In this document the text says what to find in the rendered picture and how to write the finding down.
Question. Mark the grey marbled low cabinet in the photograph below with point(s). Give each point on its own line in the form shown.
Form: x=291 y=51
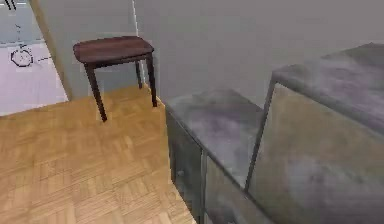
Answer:
x=213 y=130

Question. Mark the grey marbled tall cabinet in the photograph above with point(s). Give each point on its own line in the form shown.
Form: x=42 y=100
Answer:
x=320 y=140

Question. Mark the dark brown wooden stool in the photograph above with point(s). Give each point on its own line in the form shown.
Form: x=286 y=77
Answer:
x=111 y=49

